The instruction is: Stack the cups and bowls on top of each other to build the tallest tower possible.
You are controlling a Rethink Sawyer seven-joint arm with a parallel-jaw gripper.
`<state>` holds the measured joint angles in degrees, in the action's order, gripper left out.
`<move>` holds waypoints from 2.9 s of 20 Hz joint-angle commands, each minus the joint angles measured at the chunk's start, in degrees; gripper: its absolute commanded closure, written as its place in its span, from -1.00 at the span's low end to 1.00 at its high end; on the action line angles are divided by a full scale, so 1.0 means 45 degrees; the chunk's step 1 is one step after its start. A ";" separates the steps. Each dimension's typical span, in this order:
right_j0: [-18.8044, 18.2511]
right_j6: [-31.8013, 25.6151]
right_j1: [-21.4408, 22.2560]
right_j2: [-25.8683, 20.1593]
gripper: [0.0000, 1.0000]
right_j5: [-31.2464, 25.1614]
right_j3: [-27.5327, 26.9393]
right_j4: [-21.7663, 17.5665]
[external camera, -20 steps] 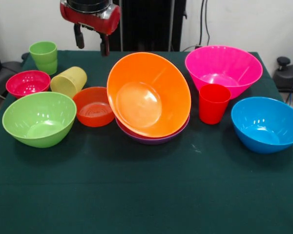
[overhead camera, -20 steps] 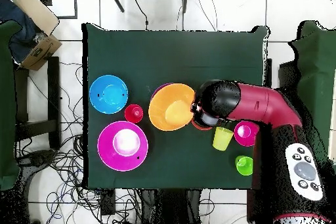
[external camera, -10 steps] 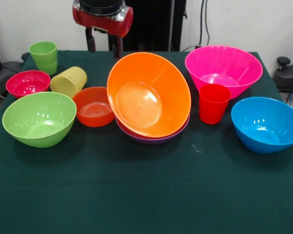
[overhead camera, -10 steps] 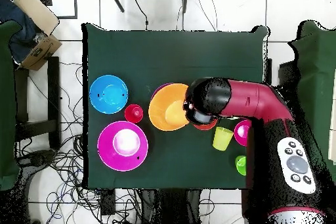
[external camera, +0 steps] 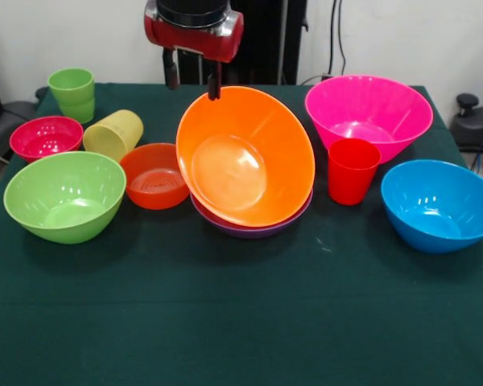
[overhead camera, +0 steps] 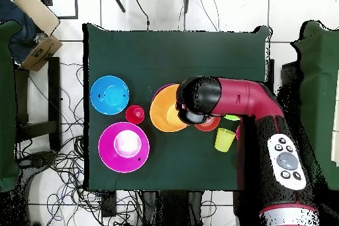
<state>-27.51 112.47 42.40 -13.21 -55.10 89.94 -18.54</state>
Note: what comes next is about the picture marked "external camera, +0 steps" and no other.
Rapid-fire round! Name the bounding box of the grey pedestal foot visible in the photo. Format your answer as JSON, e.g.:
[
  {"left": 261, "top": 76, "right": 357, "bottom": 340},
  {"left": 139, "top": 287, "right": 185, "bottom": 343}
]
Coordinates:
[
  {"left": 0, "top": 100, "right": 37, "bottom": 158},
  {"left": 450, "top": 93, "right": 483, "bottom": 150}
]

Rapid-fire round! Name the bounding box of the yellow cup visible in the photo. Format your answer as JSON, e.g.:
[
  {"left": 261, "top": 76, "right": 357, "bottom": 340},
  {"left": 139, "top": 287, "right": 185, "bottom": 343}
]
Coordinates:
[{"left": 82, "top": 109, "right": 145, "bottom": 162}]

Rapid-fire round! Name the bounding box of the blue bowl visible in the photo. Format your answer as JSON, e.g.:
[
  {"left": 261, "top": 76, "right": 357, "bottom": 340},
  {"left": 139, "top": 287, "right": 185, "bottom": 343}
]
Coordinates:
[{"left": 380, "top": 159, "right": 483, "bottom": 255}]

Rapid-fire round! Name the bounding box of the purple bowl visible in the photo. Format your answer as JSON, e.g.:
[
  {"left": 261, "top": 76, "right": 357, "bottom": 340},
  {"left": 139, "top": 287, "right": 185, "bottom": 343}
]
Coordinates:
[{"left": 189, "top": 187, "right": 314, "bottom": 240}]

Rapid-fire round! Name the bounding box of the small crimson bowl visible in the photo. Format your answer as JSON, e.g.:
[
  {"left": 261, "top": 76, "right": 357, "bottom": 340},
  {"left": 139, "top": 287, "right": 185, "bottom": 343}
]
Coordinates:
[{"left": 9, "top": 115, "right": 85, "bottom": 164}]

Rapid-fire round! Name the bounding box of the large pink bowl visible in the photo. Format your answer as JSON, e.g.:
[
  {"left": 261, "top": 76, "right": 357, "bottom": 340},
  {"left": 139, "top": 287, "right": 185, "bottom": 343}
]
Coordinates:
[{"left": 304, "top": 74, "right": 435, "bottom": 165}]

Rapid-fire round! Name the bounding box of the dark green tablecloth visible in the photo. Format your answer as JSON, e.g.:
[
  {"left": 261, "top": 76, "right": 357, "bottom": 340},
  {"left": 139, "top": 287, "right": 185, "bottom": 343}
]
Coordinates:
[{"left": 0, "top": 82, "right": 483, "bottom": 386}]

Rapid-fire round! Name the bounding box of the red cup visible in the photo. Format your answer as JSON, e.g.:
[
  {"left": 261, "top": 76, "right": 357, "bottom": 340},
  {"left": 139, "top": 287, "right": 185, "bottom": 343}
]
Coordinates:
[{"left": 327, "top": 138, "right": 382, "bottom": 207}]

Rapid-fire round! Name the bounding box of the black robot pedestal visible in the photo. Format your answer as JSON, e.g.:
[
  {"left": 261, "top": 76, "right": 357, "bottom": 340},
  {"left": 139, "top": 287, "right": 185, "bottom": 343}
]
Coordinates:
[{"left": 172, "top": 0, "right": 311, "bottom": 86}]

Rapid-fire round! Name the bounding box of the small orange-red bowl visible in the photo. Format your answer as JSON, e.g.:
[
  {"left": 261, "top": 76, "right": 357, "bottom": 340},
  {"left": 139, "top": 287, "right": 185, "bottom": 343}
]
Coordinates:
[{"left": 119, "top": 142, "right": 191, "bottom": 211}]

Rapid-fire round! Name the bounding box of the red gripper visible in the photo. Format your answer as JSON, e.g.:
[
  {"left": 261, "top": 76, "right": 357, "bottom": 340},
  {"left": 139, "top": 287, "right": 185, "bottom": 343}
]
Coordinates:
[{"left": 143, "top": 7, "right": 245, "bottom": 102}]

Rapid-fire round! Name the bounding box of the green cup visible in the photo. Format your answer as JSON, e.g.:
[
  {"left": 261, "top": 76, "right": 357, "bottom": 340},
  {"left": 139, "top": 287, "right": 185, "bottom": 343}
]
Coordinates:
[{"left": 47, "top": 67, "right": 96, "bottom": 125}]

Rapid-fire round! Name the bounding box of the large orange bowl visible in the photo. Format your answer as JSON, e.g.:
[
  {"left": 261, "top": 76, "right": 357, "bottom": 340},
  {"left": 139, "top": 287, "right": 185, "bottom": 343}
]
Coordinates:
[{"left": 175, "top": 85, "right": 316, "bottom": 228}]

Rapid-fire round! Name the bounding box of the light green bowl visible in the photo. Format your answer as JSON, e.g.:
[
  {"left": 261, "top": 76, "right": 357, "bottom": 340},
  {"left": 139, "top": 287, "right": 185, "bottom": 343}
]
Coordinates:
[{"left": 2, "top": 150, "right": 127, "bottom": 245}]

